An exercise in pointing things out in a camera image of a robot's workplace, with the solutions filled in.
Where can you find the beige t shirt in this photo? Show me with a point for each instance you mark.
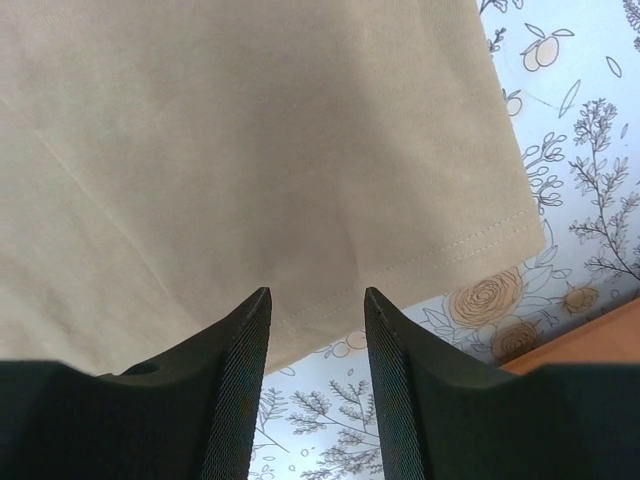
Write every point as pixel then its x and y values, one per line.
pixel 162 160

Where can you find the orange plastic basket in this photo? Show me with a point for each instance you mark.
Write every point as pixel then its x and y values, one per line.
pixel 612 338

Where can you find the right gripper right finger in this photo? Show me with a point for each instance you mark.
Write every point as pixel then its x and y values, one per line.
pixel 443 414

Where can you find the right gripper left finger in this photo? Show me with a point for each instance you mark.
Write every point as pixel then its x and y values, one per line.
pixel 187 413

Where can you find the floral table mat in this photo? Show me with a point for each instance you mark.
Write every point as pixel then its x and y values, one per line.
pixel 569 72

